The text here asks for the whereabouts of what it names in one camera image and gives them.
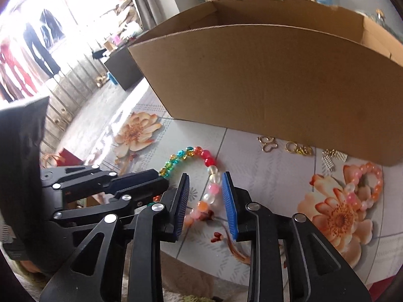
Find hanging dark trousers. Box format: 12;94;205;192
23;22;61;77

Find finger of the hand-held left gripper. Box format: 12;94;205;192
50;189;173;227
40;164;170;197

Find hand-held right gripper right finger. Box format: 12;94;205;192
221;171;372;302

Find gold curved clasp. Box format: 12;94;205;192
257;136;278;154

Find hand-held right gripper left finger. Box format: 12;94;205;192
38;173;191;302

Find grey curtain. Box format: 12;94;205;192
126;0;158;29

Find hanging dark jacket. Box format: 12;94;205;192
39;9;65;40

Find dark cabinet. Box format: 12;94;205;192
104;49;145;91

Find grey panel railing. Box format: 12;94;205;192
40;53;109;155

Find pile of cardboard scraps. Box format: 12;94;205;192
115;0;143;38

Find hanging red garment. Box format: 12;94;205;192
0;37;36;99

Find floral tablecloth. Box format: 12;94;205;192
38;79;403;290

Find red paper bag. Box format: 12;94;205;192
55;148;83;167

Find multicolour glass bead bracelet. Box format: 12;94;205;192
153;145;221;225

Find pink orange bead bracelet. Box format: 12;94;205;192
345;163;384;211

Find brown cardboard box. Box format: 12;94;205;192
127;0;403;167

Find gold ring clasp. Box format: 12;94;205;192
285;141;313;156

